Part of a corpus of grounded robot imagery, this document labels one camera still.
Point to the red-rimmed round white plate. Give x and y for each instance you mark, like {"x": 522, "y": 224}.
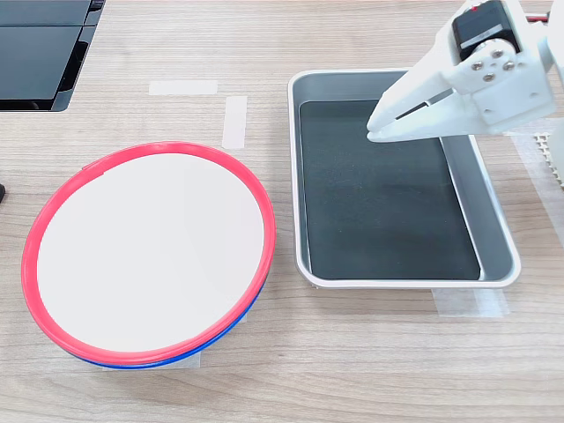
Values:
{"x": 150, "y": 247}

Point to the steel tray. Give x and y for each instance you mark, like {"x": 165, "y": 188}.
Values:
{"x": 484, "y": 211}

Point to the black mat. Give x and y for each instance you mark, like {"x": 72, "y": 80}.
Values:
{"x": 379, "y": 211}

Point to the clear tape strip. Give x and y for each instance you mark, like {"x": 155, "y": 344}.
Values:
{"x": 471, "y": 303}
{"x": 183, "y": 87}
{"x": 234, "y": 123}

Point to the black glossy tray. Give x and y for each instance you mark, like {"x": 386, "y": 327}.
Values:
{"x": 35, "y": 61}

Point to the blue-rimmed round white plate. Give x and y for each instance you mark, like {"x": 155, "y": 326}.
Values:
{"x": 145, "y": 365}

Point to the pale perforated base plate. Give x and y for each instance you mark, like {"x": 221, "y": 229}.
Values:
{"x": 553, "y": 154}

